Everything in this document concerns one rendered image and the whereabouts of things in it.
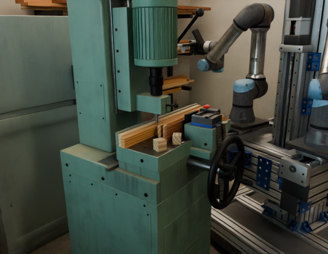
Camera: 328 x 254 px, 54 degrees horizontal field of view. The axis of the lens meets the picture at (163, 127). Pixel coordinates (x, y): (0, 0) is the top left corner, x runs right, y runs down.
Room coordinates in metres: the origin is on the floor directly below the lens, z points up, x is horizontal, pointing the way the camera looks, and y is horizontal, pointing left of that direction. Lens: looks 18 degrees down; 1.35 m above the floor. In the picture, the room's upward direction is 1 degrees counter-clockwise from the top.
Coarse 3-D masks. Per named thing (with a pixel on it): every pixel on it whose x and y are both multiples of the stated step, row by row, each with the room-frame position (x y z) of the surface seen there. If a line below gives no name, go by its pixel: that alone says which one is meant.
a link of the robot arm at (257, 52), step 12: (264, 12) 1.81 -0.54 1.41; (264, 24) 1.84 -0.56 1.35; (252, 36) 1.89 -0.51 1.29; (264, 36) 1.86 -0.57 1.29; (252, 48) 1.88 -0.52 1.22; (264, 48) 1.87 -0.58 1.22; (252, 60) 1.87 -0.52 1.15; (264, 60) 1.88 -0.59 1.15; (252, 72) 1.87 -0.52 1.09; (264, 84) 1.86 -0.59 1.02
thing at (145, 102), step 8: (136, 96) 1.34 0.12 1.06; (144, 96) 1.31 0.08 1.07; (152, 96) 1.30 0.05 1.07; (160, 96) 1.30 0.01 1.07; (168, 96) 1.30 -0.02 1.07; (136, 104) 1.34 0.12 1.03; (144, 104) 1.31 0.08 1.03; (152, 104) 1.29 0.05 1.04; (160, 104) 1.26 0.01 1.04; (152, 112) 1.29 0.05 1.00; (160, 112) 1.26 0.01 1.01
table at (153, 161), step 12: (228, 120) 1.51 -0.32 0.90; (144, 144) 1.19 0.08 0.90; (168, 144) 1.19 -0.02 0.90; (120, 156) 1.16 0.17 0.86; (132, 156) 1.13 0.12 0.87; (144, 156) 1.09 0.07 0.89; (156, 156) 1.06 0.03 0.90; (168, 156) 1.10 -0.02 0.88; (180, 156) 1.17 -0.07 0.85; (204, 156) 1.18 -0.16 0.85; (156, 168) 1.06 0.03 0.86
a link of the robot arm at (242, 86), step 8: (240, 80) 1.82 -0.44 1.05; (248, 80) 1.81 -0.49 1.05; (240, 88) 1.75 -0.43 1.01; (248, 88) 1.74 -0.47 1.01; (256, 88) 1.80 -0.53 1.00; (240, 96) 1.75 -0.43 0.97; (248, 96) 1.74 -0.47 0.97; (256, 96) 1.81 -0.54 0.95; (240, 104) 1.75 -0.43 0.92; (248, 104) 1.75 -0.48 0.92
